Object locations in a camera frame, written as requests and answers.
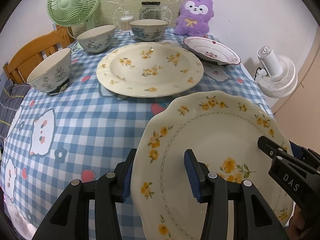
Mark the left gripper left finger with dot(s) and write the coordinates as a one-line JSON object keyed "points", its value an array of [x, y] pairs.
{"points": [[69, 216]]}

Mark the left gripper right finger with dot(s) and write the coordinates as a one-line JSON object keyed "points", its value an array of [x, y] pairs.
{"points": [[253, 217]]}

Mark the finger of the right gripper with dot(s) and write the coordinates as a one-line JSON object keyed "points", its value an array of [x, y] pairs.
{"points": [[297, 178]]}

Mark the scalloped yellow flower plate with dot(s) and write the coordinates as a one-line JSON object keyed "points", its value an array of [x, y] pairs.
{"points": [[222, 130]]}

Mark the blue floral bowl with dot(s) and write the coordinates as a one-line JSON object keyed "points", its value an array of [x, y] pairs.
{"points": [[97, 39], [51, 76], [148, 29]]}

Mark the white red-pattern plate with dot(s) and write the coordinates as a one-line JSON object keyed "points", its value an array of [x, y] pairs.
{"points": [[211, 51]]}

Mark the large cream floral plate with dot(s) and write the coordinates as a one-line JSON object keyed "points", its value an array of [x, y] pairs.
{"points": [[149, 70]]}

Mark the white clip fan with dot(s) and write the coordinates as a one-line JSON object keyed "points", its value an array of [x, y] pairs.
{"points": [[278, 77]]}

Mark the dark plaid pillow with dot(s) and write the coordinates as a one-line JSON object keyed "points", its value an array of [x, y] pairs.
{"points": [[12, 95]]}

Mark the purple plush bunny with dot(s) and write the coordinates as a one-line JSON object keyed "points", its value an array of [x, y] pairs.
{"points": [[194, 17]]}

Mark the toothpick container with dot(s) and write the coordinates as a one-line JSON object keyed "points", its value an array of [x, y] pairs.
{"points": [[125, 23]]}

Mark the green desk fan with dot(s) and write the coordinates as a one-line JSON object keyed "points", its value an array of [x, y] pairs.
{"points": [[68, 13]]}

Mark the glass jar black lid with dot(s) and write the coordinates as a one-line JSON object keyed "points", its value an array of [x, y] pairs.
{"points": [[150, 10]]}

